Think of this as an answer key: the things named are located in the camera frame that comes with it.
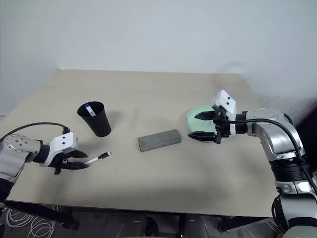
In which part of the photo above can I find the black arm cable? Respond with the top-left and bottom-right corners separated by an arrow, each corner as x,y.
226,118 -> 317,193
0,122 -> 70,143

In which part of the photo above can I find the dark rounded shape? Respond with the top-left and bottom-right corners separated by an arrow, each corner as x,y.
145,215 -> 159,238

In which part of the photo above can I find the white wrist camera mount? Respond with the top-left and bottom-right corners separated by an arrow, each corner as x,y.
43,132 -> 75,167
211,90 -> 237,136

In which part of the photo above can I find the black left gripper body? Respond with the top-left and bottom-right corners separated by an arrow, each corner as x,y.
48,137 -> 80,176

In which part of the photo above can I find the white coiled floor cable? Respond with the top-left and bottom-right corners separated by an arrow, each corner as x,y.
6,208 -> 56,238

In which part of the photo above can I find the black table frame bar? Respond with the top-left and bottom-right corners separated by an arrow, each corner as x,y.
4,200 -> 74,229

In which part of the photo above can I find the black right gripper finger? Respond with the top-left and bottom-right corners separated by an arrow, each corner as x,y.
194,110 -> 216,121
187,132 -> 218,143

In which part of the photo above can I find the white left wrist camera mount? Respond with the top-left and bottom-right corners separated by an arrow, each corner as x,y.
43,132 -> 75,167

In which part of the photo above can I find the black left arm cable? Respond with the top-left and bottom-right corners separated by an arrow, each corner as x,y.
0,122 -> 70,143

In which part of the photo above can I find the green plate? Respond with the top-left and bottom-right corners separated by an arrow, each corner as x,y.
186,105 -> 230,143

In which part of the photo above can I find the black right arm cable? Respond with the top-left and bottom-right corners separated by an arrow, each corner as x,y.
226,118 -> 317,193

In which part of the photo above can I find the white marker with black cap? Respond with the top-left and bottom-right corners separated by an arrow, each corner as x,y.
85,151 -> 112,166

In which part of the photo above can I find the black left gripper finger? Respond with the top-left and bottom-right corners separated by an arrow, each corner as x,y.
61,161 -> 90,171
66,150 -> 89,159

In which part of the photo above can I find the black table leg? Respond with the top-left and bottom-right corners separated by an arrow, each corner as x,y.
217,215 -> 248,233

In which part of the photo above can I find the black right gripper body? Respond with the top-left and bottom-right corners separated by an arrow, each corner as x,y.
212,105 -> 232,145

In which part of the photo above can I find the black cup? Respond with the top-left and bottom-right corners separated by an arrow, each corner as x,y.
77,101 -> 112,138

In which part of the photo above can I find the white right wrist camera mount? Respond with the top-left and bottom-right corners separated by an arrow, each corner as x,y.
211,90 -> 237,136

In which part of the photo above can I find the grey rectangular block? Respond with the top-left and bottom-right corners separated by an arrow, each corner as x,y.
138,128 -> 182,153

